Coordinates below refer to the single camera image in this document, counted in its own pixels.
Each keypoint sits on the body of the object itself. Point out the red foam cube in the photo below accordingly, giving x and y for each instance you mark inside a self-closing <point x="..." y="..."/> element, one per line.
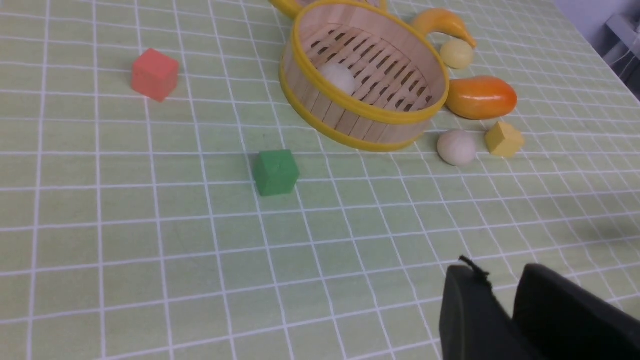
<point x="154" y="75"/>

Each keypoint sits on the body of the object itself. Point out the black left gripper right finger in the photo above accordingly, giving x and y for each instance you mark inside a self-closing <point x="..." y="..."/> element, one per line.
<point x="566" y="322"/>

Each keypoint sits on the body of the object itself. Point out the yellow toy banana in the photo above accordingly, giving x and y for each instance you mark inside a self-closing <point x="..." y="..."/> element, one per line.
<point x="442" y="21"/>

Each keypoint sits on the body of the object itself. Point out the woven bamboo steamer lid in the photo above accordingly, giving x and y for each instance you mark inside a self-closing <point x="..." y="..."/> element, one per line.
<point x="290" y="8"/>

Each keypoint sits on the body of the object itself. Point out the white bun front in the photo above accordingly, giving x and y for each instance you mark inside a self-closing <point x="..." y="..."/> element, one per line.
<point x="457" y="147"/>

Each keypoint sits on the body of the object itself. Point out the green checkered tablecloth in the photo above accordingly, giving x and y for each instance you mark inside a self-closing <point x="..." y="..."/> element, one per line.
<point x="133" y="229"/>

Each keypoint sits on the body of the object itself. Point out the green foam cube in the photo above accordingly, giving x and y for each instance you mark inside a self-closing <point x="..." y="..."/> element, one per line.
<point x="275" y="172"/>

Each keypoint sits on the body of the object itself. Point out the yellow foam block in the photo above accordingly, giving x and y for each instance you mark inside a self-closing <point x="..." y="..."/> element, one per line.
<point x="504" y="140"/>

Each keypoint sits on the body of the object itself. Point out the orange toy mango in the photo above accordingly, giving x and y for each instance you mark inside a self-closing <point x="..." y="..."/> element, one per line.
<point x="481" y="98"/>

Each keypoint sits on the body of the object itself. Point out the white bun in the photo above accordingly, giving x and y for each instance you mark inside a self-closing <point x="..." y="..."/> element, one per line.
<point x="457" y="147"/>
<point x="340" y="76"/>

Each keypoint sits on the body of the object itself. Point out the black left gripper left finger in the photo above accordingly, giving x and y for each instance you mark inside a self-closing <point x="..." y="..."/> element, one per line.
<point x="473" y="325"/>

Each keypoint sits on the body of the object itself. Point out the grey background equipment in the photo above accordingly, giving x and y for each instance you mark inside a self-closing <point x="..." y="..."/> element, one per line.
<point x="622" y="44"/>

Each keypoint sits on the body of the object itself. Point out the pale yellow bun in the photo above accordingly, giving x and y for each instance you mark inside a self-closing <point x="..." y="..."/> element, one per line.
<point x="456" y="54"/>

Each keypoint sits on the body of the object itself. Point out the bamboo steamer tray yellow rim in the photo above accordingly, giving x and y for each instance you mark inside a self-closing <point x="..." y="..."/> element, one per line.
<point x="401" y="82"/>

